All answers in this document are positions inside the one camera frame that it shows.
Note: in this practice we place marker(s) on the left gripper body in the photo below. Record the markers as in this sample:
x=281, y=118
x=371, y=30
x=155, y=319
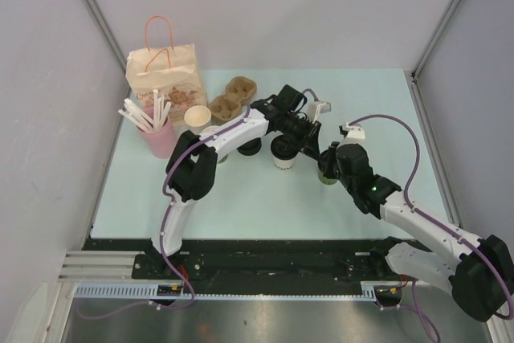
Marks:
x=298, y=129

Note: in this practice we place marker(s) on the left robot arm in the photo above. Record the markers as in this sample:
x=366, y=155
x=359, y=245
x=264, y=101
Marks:
x=191, y=169

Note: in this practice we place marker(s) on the aluminium rail frame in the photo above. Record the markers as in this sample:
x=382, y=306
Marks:
x=96, y=265

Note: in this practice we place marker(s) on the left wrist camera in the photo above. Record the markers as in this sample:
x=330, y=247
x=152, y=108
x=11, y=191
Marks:
x=316, y=108

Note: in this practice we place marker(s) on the paper takeout bag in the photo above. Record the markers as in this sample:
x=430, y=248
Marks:
x=173, y=71

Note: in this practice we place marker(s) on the cardboard cup carrier stack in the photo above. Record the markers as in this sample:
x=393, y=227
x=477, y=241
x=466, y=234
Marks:
x=238, y=92

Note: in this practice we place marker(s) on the white wrapped straws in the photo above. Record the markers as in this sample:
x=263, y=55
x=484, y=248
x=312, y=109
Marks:
x=148, y=122

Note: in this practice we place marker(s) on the pink straw holder cup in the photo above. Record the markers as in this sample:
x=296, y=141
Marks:
x=162, y=142

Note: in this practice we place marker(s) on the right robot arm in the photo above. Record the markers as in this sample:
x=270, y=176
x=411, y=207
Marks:
x=476, y=271

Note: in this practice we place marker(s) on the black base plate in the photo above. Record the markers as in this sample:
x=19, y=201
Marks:
x=197, y=260

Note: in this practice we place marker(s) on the white cable duct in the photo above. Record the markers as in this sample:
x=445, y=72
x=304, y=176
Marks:
x=118, y=291

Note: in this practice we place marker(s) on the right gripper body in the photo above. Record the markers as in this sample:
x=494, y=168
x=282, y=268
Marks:
x=346, y=180

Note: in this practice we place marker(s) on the green cup stack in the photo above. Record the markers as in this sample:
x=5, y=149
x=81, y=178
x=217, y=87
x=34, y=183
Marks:
x=210, y=131

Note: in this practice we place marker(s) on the green paper cup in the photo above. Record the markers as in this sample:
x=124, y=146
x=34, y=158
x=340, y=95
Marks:
x=326, y=178

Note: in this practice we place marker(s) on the black cup lid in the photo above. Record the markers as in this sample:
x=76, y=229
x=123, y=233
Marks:
x=283, y=148

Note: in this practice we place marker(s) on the white paper cup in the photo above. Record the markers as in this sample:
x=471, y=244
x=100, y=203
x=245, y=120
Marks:
x=284, y=162

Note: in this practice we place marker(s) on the black lid stack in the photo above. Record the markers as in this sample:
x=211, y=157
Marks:
x=250, y=148

